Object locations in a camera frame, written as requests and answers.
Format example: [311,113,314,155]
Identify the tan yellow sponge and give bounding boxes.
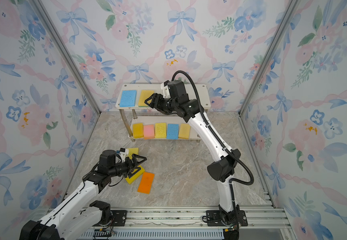
[138,90,155,107]

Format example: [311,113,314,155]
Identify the orange sponge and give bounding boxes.
[137,172,155,194]

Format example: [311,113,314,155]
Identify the blue sponge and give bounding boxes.
[166,124,179,140]
[119,90,137,108]

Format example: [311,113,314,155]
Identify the yellow porous sponge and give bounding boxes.
[155,123,167,139]

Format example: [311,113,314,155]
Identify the pink sponge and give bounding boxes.
[143,125,155,140]

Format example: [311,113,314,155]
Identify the small tan sponge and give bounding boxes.
[178,124,191,140]

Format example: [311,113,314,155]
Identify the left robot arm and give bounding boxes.
[19,149,147,240]

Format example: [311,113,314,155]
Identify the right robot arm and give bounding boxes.
[144,80,237,226]

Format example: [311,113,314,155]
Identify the white two-tier shelf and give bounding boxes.
[115,83,211,142]

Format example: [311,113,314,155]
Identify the bright yellow sponge left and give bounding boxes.
[125,166,145,184]

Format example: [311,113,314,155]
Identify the pale yellow sponge far left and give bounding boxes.
[127,148,139,159]

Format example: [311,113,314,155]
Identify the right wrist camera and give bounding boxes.
[160,82,170,99]

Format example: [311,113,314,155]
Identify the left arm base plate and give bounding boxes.
[84,209,128,227]

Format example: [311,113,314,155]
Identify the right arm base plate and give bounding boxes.
[202,210,248,227]

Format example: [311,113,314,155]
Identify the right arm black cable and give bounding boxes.
[171,70,255,235]

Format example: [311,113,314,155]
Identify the left aluminium corner post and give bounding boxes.
[29,1,101,115]

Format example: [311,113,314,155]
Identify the aluminium corner post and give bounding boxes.
[29,1,101,115]
[239,0,299,117]

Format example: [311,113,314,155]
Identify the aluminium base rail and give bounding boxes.
[32,191,297,240]

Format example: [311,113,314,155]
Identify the right aluminium corner post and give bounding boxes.
[239,0,299,117]

